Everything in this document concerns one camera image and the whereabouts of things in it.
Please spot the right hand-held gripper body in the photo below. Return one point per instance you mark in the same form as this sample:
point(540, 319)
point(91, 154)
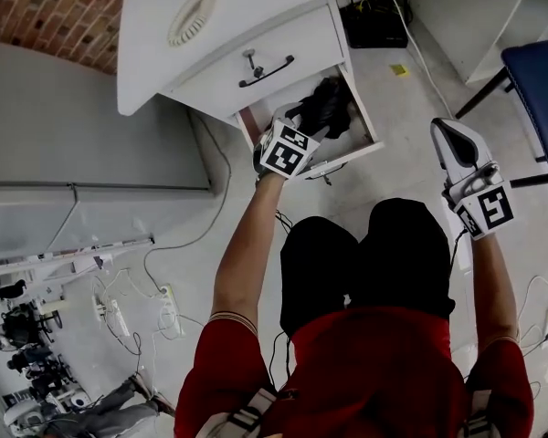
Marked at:
point(488, 203)

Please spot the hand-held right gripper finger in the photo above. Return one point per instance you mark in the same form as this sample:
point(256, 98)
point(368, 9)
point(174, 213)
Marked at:
point(477, 151)
point(440, 146)

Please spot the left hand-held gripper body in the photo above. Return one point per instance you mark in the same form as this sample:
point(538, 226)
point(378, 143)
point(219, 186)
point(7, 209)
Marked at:
point(283, 153)

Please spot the black cloth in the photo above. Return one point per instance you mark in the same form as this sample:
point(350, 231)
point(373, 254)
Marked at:
point(326, 107)

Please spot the white drawer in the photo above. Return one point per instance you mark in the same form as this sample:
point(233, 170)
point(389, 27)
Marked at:
point(347, 146)
point(310, 39)

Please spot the person's left forearm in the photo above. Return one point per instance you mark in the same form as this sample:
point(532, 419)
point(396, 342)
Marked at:
point(246, 244)

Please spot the person's right forearm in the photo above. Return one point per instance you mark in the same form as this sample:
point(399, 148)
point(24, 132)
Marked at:
point(493, 281)

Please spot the white closed drawer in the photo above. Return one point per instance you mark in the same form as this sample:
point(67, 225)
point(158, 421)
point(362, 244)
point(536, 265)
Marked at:
point(310, 39)

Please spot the black wifi router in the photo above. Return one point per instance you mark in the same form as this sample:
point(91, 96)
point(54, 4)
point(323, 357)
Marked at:
point(374, 23)

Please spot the blue chair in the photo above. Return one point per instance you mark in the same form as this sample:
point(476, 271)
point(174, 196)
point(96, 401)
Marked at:
point(539, 98)

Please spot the yellow paper scrap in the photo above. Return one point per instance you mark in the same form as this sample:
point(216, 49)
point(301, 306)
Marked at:
point(399, 70)

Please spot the white open shelf unit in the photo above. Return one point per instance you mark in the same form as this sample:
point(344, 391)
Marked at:
point(507, 30)

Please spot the person's black shorts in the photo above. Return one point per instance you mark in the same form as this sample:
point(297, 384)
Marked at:
point(361, 267)

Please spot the person's red shirt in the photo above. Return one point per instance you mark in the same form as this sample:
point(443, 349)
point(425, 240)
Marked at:
point(370, 372)

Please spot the white refrigerator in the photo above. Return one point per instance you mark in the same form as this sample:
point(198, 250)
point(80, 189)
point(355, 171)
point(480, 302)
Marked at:
point(73, 153)

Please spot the black office chair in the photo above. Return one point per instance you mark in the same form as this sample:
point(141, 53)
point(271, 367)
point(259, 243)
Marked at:
point(20, 326)

